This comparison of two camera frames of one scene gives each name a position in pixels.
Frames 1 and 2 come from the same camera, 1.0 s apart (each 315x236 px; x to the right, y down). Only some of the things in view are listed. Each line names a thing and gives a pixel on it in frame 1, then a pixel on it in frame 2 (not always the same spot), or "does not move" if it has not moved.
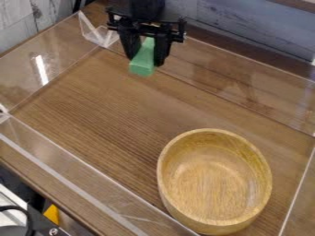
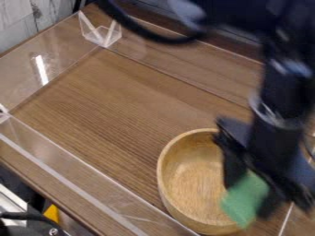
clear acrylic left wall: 40,60 does not move
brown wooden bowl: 213,181 does not move
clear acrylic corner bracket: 99,34 does not move
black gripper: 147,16 → 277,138
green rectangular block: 141,64 → 243,198
